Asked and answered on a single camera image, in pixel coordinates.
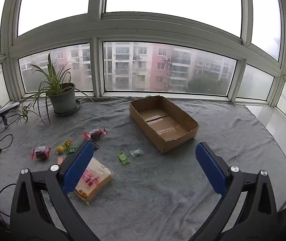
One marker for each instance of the white window frame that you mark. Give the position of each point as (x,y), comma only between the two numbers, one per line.
(95,27)

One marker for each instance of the brown cardboard box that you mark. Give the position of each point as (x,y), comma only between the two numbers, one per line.
(158,124)

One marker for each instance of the grey blanket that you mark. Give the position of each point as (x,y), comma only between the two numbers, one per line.
(143,193)

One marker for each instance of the large yellow bread packet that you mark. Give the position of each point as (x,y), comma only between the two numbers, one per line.
(100,178)

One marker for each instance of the dark snack packet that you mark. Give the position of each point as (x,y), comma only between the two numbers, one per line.
(96,146)

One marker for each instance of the red date snack packet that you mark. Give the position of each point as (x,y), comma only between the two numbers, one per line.
(94,134)
(41,152)

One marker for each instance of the green spider plant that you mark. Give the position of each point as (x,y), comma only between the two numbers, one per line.
(51,80)

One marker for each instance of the white and black device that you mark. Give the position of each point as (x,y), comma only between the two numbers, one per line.
(8,108)

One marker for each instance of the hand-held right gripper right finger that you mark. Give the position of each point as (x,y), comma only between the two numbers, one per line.
(211,170)

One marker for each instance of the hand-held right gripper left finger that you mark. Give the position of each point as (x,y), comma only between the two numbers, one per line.
(79,168)

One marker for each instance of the yellow candy packet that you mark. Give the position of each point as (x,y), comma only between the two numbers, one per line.
(60,148)

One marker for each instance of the small pink snack packet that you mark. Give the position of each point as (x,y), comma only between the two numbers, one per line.
(60,159)

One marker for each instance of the flat green snack packet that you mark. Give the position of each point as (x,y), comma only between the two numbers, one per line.
(122,157)

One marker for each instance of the green plant pot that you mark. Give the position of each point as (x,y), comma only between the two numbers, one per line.
(64,100)

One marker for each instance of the green pot saucer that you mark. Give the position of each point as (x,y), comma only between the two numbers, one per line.
(67,113)

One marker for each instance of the clear green candy packet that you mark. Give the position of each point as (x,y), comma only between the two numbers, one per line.
(136,152)

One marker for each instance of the apartment buildings outside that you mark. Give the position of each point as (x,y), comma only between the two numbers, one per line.
(158,65)

